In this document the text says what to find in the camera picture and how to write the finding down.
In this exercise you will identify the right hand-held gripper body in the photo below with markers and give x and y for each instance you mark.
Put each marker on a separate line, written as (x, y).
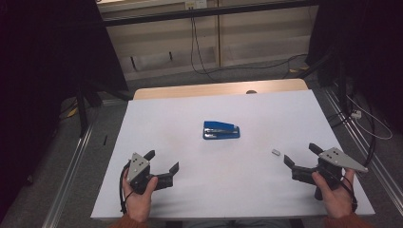
(329, 166)

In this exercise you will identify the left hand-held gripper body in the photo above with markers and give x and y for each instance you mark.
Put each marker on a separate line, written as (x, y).
(138, 166)

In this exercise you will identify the silver staple strip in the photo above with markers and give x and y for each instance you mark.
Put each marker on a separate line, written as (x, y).
(276, 152)

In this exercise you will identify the blue stapler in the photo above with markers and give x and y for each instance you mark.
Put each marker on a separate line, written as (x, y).
(221, 130)

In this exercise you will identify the person's right hand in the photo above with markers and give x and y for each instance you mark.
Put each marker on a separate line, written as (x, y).
(335, 198)

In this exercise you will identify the person's left hand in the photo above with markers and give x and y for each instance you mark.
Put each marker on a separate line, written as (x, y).
(139, 202)

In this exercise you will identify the small black stick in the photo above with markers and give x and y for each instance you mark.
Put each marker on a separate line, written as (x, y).
(105, 140)

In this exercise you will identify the white table mat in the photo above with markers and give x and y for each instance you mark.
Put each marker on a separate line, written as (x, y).
(221, 177)

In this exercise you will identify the white power plug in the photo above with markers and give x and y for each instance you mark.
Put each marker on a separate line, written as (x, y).
(356, 114)

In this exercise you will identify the black stand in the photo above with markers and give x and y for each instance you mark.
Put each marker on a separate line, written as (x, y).
(341, 88)
(83, 117)

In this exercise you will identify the dark table grommet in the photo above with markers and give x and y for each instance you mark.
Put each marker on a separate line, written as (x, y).
(251, 92)

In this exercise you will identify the yellow floor tape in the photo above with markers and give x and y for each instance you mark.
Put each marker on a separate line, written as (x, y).
(72, 112)

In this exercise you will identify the black curtain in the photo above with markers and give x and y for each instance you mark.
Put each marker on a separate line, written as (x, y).
(47, 47)
(374, 38)

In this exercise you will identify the beige wooden cabinet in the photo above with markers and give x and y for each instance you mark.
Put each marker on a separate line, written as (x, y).
(253, 31)

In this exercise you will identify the black horizontal bar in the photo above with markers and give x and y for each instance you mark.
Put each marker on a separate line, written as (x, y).
(206, 12)

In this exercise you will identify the aluminium floor rail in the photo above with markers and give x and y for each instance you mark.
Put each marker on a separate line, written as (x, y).
(68, 180)
(385, 179)

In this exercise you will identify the white wall socket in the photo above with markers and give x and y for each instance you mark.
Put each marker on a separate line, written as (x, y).
(195, 4)

